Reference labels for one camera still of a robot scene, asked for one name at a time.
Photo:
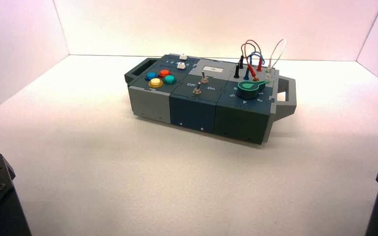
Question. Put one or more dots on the grey and teal control box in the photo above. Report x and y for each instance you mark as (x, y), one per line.
(192, 110)

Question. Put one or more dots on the teal push button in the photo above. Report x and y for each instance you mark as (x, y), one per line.
(169, 79)

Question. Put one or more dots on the yellow push button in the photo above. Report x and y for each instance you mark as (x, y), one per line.
(155, 83)

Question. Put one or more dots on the red push button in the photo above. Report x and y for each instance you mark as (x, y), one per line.
(164, 73)

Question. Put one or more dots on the white panel label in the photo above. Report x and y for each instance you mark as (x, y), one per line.
(214, 68)

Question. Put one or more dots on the blue push button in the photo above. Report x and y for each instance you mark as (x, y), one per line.
(151, 76)

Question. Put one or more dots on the green rotary knob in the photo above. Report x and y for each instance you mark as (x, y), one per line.
(247, 90)

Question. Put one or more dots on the metal toggle switch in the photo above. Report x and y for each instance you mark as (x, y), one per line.
(203, 78)
(196, 90)

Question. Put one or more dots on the white keycap switch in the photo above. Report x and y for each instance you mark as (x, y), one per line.
(181, 65)
(183, 57)

